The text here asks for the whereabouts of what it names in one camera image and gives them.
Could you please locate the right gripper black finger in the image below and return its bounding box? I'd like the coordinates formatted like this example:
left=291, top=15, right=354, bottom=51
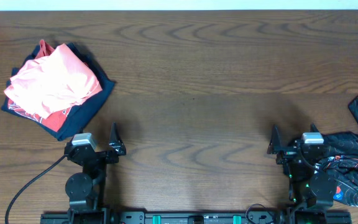
left=267, top=125, right=282, bottom=154
left=310, top=123, right=319, bottom=133

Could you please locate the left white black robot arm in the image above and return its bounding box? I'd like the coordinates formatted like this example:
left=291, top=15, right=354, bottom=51
left=64, top=123, right=126, bottom=223

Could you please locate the folded salmon pink shirt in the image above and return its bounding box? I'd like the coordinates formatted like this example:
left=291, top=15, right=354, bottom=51
left=4, top=40, right=103, bottom=118

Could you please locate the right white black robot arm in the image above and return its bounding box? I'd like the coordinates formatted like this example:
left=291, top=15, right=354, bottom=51
left=267, top=125, right=337, bottom=223

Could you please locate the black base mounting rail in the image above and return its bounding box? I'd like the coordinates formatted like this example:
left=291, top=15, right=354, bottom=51
left=40, top=210, right=352, bottom=224

